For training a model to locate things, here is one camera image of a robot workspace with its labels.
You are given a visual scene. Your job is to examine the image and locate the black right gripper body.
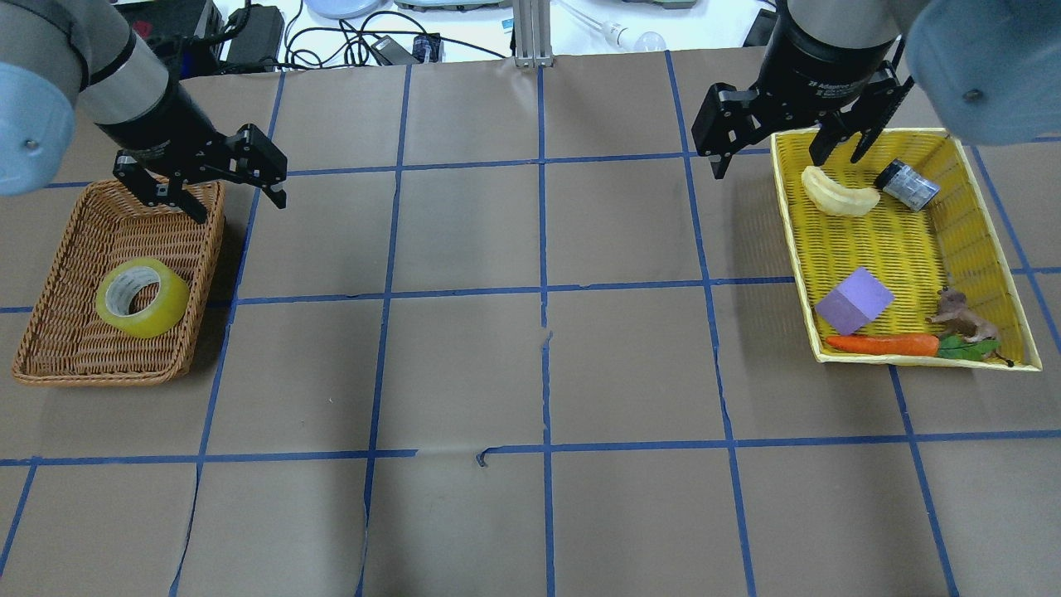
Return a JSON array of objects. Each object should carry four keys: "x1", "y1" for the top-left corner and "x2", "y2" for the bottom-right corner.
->
[{"x1": 692, "y1": 63, "x2": 914, "y2": 158}]

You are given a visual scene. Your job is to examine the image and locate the aluminium frame post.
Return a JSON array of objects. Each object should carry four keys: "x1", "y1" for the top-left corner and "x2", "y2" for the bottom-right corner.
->
[{"x1": 511, "y1": 0, "x2": 555, "y2": 69}]

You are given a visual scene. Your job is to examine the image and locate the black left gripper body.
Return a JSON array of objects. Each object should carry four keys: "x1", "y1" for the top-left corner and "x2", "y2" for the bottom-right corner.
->
[{"x1": 114, "y1": 124, "x2": 288, "y2": 192}]

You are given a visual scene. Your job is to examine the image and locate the yellow packing tape roll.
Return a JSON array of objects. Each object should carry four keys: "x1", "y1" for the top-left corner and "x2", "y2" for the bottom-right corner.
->
[{"x1": 94, "y1": 257, "x2": 191, "y2": 339}]

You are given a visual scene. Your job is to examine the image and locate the light bulb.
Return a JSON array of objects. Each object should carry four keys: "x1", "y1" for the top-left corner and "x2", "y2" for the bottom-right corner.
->
[{"x1": 564, "y1": 5, "x2": 668, "y2": 53}]

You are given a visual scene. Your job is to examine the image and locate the yellow plastic basket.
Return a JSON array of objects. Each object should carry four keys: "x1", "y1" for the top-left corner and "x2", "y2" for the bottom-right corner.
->
[{"x1": 769, "y1": 128, "x2": 1043, "y2": 371}]

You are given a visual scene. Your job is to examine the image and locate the black cylindrical battery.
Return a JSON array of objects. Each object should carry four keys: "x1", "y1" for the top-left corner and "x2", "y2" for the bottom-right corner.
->
[{"x1": 873, "y1": 159, "x2": 941, "y2": 212}]

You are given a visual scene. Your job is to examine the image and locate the blue plate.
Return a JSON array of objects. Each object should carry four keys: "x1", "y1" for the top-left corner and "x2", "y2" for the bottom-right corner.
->
[{"x1": 305, "y1": 0, "x2": 385, "y2": 22}]

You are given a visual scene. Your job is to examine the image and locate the pale yellow toy banana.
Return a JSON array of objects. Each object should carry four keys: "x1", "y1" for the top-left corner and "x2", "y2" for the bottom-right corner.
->
[{"x1": 801, "y1": 165, "x2": 880, "y2": 218}]

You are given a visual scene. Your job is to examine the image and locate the black power adapter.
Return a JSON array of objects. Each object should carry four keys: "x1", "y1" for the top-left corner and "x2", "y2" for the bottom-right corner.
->
[{"x1": 224, "y1": 4, "x2": 284, "y2": 72}]

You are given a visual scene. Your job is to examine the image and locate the black computer box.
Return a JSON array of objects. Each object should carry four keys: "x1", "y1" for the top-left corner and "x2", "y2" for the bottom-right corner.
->
[{"x1": 114, "y1": 1, "x2": 224, "y2": 80}]

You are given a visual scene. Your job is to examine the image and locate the purple foam cube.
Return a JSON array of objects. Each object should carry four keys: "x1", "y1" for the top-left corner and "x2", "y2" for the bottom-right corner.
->
[{"x1": 814, "y1": 267, "x2": 895, "y2": 336}]

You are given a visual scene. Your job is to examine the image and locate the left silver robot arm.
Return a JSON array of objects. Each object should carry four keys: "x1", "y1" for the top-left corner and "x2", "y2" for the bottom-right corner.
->
[{"x1": 1, "y1": 1, "x2": 288, "y2": 223}]

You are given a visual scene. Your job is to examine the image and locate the brown wicker basket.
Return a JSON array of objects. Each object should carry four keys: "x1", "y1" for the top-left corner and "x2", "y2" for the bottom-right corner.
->
[{"x1": 12, "y1": 180, "x2": 226, "y2": 386}]

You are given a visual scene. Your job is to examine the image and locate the brown toy animal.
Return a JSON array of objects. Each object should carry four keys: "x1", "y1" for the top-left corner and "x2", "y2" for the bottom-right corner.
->
[{"x1": 926, "y1": 286, "x2": 1015, "y2": 367}]

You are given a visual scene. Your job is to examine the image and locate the orange toy carrot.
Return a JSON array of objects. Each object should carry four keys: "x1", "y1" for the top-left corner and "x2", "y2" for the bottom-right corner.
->
[{"x1": 825, "y1": 333, "x2": 941, "y2": 357}]

